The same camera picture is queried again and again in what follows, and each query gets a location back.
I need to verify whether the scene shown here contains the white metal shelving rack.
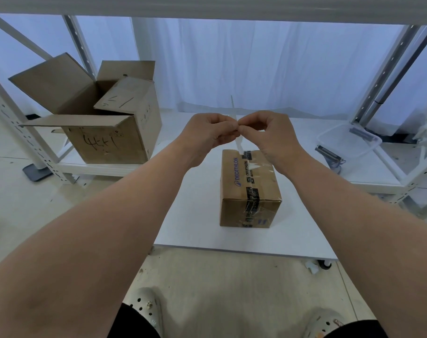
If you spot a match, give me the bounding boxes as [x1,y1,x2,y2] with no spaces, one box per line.
[0,0,427,219]

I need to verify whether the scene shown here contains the person's left beige clog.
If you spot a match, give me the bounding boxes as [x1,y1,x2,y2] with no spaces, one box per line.
[123,287,164,335]

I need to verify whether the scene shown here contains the person's left hand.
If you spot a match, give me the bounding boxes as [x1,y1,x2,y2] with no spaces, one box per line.
[176,113,241,169]

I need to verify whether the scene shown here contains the small taped cardboard box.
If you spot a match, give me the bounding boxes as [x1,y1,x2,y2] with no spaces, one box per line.
[219,149,283,229]

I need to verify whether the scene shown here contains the black shorts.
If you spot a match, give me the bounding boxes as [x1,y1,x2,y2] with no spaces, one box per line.
[107,302,389,338]

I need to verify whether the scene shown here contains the person's left forearm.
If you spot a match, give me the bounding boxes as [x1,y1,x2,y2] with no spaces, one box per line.
[0,139,197,338]

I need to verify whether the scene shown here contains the white curtain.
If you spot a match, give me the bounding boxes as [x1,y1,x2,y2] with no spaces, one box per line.
[0,13,427,121]

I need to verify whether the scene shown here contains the person's right forearm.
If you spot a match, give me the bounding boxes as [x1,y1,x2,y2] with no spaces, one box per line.
[285,149,427,338]

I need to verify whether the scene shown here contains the large open cardboard box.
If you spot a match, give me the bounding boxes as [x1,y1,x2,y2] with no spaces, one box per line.
[8,52,163,165]

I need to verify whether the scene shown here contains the black rack foot pad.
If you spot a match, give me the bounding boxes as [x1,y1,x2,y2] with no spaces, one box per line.
[22,163,54,183]

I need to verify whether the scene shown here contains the grey tool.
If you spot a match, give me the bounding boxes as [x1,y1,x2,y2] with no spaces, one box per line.
[349,127,375,140]

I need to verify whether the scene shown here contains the clear plastic container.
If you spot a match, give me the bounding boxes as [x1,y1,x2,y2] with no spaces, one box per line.
[316,123,383,159]

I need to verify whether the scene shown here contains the person's right beige clog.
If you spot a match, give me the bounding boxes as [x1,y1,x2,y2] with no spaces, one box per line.
[302,307,346,338]

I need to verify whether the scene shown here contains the person's right hand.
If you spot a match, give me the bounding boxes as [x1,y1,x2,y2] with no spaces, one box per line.
[237,110,306,177]

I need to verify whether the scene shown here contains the person's beige clog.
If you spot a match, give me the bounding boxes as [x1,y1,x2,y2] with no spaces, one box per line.
[302,307,346,338]
[123,287,164,335]

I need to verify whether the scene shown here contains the clear tape strip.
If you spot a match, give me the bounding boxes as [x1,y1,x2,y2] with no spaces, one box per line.
[230,95,243,152]

